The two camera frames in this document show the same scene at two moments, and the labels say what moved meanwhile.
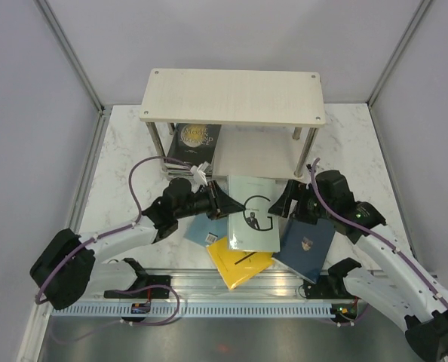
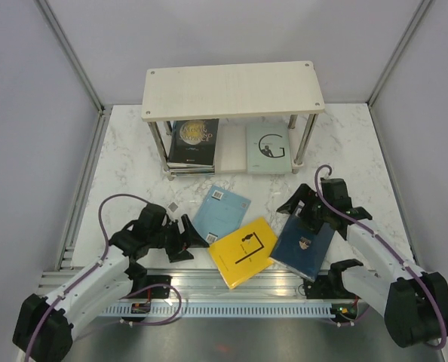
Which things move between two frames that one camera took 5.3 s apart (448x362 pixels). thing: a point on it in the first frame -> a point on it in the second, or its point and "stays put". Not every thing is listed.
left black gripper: x=221 y=204 -> x=194 y=240
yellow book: x=237 y=266 stays put
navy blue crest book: x=304 y=246 stays put
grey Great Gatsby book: x=255 y=228 -> x=268 y=148
